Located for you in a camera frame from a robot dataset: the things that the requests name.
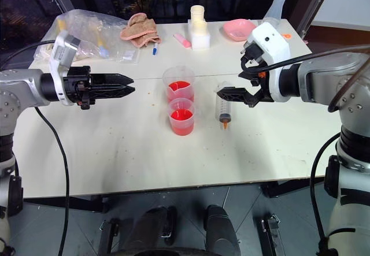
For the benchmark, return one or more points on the clear plastic bag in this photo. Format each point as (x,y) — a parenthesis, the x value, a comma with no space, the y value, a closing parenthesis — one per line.
(92,25)

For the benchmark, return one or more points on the clear syringe with orange tip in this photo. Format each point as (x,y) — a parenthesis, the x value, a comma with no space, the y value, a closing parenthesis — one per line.
(223,108)

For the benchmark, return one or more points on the clear plastic flask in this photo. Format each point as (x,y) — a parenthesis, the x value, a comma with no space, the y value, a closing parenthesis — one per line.
(274,10)

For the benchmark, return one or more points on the small clear plastic cup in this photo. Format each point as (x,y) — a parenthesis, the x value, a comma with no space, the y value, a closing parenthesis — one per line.
(181,121)

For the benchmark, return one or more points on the metal floor clamp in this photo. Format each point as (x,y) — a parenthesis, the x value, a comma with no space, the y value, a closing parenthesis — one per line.
(271,234)
(108,235)

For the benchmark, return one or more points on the orange sticker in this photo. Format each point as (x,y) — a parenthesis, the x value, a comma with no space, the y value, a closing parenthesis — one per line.
(286,36)

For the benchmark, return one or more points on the dark rounded shape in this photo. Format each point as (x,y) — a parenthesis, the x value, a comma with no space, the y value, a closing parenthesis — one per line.
(221,230)

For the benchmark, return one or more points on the pink plastic bowl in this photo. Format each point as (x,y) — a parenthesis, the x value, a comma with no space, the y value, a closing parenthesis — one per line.
(238,29)

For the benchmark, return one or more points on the pink crumpled towel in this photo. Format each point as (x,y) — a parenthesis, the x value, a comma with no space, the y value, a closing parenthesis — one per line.
(140,30)

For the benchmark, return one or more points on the pink small marker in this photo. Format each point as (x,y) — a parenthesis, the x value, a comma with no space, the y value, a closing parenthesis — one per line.
(182,40)

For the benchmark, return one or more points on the yellow tube with blue cap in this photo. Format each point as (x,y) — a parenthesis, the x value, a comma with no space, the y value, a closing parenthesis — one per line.
(103,48)

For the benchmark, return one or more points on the white plastic bottle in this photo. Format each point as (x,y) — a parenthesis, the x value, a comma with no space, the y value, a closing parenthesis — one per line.
(200,37)

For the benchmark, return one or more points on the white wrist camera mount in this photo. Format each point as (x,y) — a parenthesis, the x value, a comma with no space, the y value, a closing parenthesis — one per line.
(59,56)
(273,43)

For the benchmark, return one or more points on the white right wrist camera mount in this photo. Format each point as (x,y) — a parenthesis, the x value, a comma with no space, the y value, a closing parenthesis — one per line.
(273,43)

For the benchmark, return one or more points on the large clear plastic cup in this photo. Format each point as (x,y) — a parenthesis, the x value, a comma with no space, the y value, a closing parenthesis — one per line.
(177,79)

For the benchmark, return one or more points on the small clear zip bag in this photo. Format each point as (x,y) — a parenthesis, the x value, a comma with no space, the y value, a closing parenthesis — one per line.
(129,56)

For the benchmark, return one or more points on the blue and white pen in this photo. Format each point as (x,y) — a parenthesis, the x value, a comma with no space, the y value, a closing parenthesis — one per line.
(155,48)

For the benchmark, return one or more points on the black table frame bar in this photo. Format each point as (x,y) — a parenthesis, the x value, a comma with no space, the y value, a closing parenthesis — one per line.
(72,204)
(289,188)

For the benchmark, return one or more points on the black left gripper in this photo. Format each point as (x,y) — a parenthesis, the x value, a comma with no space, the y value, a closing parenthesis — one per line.
(75,86)

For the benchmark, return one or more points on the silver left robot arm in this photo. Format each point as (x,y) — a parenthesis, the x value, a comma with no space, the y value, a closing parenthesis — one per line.
(17,85)

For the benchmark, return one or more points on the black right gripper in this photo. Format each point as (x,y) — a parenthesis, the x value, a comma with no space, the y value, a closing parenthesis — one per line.
(255,52)

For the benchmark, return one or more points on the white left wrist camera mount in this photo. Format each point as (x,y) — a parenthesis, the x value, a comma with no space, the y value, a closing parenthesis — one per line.
(59,56)

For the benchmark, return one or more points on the cream plastic jar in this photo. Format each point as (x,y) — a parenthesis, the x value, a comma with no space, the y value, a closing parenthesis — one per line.
(198,13)

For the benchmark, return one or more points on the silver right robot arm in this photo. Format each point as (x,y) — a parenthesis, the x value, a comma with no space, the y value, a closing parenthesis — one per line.
(323,77)

